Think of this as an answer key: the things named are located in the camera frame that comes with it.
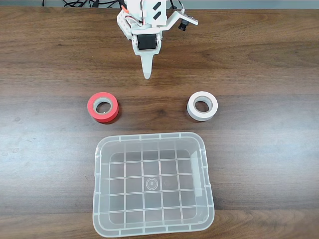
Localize red tape roll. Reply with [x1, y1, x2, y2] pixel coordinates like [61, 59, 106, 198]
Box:
[87, 92, 120, 124]

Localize black cable bundle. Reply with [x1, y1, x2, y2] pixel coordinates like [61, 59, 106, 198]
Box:
[63, 0, 100, 8]

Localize black camera on white bracket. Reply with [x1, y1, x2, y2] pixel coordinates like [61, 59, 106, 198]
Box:
[161, 10, 199, 32]

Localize black camera cable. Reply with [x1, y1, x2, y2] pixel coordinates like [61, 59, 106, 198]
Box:
[170, 0, 185, 13]

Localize clear plastic storage box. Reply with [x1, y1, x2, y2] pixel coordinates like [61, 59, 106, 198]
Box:
[92, 132, 215, 238]

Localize white tape roll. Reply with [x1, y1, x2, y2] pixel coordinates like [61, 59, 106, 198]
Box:
[186, 91, 219, 122]

